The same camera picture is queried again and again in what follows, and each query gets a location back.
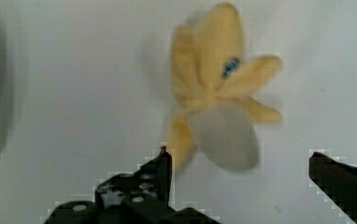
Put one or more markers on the yellow plush peeled banana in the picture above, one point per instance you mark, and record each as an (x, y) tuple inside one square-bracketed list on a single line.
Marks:
[(213, 86)]

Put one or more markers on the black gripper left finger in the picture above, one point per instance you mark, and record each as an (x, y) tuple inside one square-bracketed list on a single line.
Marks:
[(141, 197)]

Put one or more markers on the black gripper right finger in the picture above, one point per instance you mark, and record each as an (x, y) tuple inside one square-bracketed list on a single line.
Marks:
[(337, 180)]

